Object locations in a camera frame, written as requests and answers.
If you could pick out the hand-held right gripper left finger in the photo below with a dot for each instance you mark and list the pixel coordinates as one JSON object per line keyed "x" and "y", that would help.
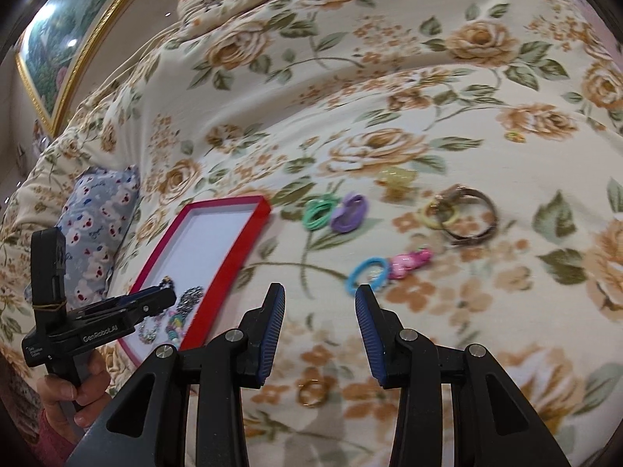
{"x": 272, "y": 331}

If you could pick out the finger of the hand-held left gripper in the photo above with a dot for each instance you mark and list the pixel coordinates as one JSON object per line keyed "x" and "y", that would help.
{"x": 151, "y": 306}
{"x": 124, "y": 300}

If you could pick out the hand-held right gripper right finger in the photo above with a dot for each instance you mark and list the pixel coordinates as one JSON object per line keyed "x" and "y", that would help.
{"x": 370, "y": 335}

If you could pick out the pink hair clip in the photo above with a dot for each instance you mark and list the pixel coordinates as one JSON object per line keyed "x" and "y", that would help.
{"x": 406, "y": 262}

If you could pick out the red shallow box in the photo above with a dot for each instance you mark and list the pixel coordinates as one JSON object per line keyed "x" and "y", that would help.
{"x": 204, "y": 233}

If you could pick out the yellow translucent hair claw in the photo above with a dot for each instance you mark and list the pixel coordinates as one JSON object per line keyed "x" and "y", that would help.
{"x": 396, "y": 177}

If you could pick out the person's left forearm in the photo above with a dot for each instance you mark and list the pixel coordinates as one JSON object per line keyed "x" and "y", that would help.
{"x": 51, "y": 442}

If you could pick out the person's left hand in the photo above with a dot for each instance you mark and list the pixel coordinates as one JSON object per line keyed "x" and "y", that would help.
{"x": 95, "y": 384}

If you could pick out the grey bear print pillow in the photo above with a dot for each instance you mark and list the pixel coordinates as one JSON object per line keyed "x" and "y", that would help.
{"x": 92, "y": 219}

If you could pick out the floral blanket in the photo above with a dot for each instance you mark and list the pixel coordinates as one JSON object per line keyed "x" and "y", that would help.
{"x": 389, "y": 107}

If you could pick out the gold framed painting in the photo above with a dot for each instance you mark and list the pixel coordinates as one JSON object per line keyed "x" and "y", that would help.
{"x": 63, "y": 34}

